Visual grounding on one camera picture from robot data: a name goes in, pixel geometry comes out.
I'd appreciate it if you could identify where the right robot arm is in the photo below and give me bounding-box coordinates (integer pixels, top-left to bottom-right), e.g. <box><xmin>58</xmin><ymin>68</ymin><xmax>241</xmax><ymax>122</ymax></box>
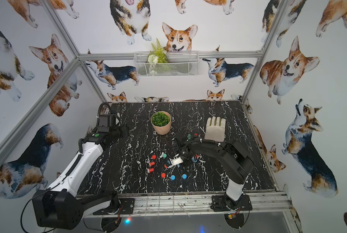
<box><xmin>165</xmin><ymin>135</ymin><xmax>255</xmax><ymax>212</ymax></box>

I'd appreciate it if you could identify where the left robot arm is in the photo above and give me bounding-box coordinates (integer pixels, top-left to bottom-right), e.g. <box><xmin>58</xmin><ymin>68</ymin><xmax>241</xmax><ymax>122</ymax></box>
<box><xmin>31</xmin><ymin>103</ymin><xmax>128</xmax><ymax>232</ymax></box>

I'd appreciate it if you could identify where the beige plant pot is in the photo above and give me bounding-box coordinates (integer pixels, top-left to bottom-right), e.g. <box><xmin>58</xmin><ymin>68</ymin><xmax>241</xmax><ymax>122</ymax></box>
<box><xmin>151</xmin><ymin>111</ymin><xmax>171</xmax><ymax>135</ymax></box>

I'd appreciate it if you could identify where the green succulent plant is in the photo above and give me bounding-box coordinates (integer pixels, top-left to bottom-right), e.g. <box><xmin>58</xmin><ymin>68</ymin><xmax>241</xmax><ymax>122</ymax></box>
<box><xmin>152</xmin><ymin>112</ymin><xmax>170</xmax><ymax>127</ymax></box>

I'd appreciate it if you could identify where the green fern with flower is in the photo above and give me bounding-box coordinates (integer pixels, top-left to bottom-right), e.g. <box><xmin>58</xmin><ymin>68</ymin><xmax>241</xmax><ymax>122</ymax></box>
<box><xmin>147</xmin><ymin>39</ymin><xmax>169</xmax><ymax>75</ymax></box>

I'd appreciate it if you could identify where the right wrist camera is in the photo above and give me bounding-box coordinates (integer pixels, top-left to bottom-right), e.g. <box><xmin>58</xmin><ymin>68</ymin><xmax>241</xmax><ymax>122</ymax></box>
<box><xmin>168</xmin><ymin>157</ymin><xmax>184</xmax><ymax>168</ymax></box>

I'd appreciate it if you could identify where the white wire wall basket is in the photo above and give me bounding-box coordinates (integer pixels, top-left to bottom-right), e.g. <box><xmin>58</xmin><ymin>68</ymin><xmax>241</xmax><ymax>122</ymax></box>
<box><xmin>134</xmin><ymin>51</ymin><xmax>199</xmax><ymax>77</ymax></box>

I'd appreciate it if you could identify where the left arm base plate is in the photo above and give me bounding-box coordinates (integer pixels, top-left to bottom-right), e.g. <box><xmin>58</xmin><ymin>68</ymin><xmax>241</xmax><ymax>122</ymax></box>
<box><xmin>93</xmin><ymin>198</ymin><xmax>135</xmax><ymax>216</ymax></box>

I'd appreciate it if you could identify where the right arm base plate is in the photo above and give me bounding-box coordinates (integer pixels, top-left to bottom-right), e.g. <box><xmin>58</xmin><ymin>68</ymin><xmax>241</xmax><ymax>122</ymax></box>
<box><xmin>210</xmin><ymin>194</ymin><xmax>253</xmax><ymax>212</ymax></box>

